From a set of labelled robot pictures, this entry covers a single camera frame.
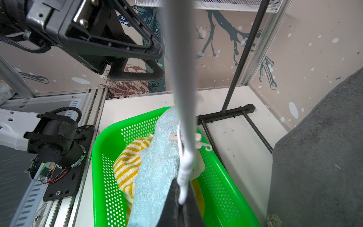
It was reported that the white wire mesh shelf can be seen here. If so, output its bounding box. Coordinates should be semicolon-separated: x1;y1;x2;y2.
135;0;284;13

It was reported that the black clothes rack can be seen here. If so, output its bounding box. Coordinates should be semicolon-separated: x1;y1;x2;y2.
198;0;273;167

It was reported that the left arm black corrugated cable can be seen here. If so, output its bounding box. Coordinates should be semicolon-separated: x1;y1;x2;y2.
49;106;83;124

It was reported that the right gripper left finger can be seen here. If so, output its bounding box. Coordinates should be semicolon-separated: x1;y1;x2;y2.
157;179;182;227

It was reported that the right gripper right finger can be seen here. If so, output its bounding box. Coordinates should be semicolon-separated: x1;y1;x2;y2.
182;187;205;227

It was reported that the green plastic basket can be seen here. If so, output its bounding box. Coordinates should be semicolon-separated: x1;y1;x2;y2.
92;107;259;227

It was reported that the yellow striped towel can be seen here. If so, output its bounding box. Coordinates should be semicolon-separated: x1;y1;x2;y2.
112;134;154;222

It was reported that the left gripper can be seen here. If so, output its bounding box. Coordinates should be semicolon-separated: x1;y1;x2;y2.
26;1;164;81

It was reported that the white wire hanger front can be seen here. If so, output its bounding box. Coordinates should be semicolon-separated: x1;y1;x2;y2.
162;1;197;205

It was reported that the light blue towel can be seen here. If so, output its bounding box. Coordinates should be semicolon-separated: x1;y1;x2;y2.
127;104;205;227

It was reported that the dark grey towel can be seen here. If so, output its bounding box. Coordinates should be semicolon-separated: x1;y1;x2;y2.
266;70;363;227

